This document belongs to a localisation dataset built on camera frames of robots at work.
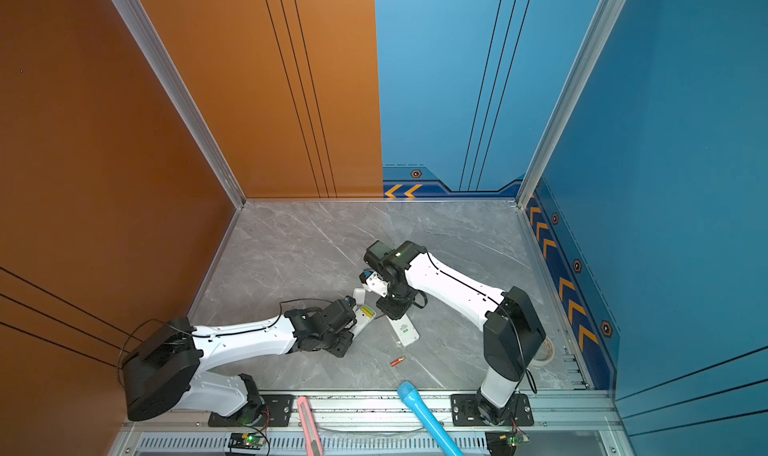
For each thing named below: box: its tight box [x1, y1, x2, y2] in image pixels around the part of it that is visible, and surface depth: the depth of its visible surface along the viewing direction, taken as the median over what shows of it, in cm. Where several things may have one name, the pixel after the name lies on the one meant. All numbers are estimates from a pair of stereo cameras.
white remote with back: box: [385, 313, 420, 347], surface depth 87 cm
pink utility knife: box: [297, 396, 325, 456], surface depth 72 cm
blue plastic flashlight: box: [397, 381, 464, 456], surface depth 72 cm
